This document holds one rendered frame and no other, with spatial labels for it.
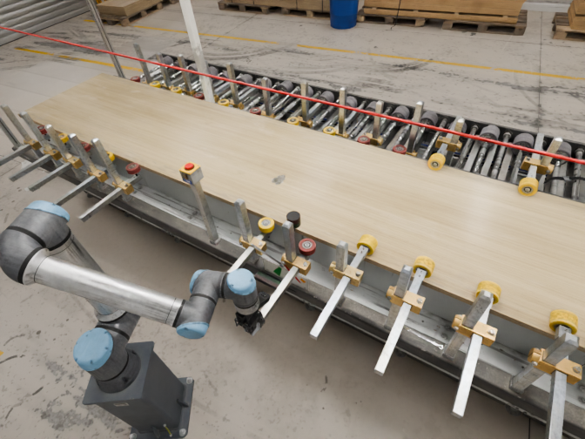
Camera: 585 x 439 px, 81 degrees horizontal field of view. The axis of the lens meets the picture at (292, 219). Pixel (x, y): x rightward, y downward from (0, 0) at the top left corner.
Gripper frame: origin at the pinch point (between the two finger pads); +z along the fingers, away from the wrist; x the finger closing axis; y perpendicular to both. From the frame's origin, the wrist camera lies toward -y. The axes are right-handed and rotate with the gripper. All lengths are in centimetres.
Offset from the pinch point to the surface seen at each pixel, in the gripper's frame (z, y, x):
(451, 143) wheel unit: -19, -141, 37
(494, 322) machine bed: 6, -55, 83
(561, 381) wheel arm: -15, -29, 100
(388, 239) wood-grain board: -10, -63, 31
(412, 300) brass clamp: -16, -33, 51
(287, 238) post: -22.0, -31.4, -3.8
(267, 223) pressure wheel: -9, -44, -24
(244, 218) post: -21.9, -32.0, -27.6
